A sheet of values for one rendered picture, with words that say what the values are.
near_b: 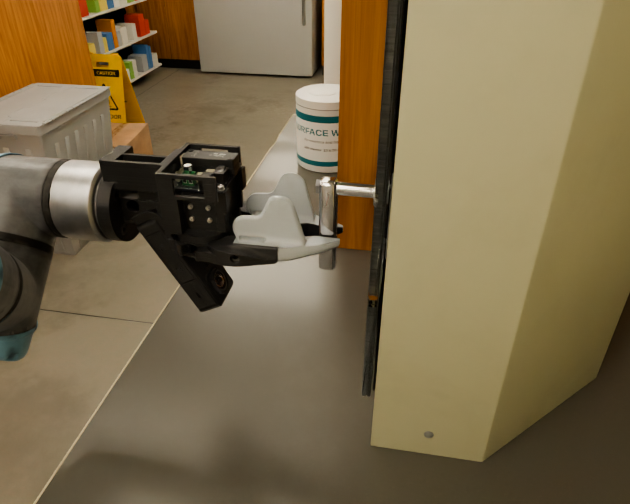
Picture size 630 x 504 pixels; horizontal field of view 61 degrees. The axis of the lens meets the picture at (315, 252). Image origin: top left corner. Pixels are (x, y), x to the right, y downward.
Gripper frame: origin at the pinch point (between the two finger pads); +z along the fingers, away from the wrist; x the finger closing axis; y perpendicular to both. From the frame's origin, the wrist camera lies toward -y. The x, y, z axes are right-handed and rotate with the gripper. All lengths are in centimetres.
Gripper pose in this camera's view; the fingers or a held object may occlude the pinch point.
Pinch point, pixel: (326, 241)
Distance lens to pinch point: 48.6
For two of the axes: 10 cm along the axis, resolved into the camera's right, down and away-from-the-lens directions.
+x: 1.8, -5.3, 8.3
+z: 9.8, 1.0, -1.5
